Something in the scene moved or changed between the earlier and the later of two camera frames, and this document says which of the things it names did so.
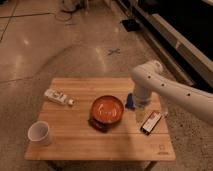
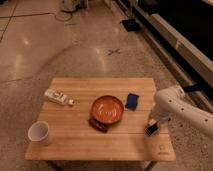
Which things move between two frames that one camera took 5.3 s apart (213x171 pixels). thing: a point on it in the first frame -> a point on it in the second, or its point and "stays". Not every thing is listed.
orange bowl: (107, 109) stays
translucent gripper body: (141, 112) -> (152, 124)
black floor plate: (130, 25) stays
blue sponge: (130, 104) stays
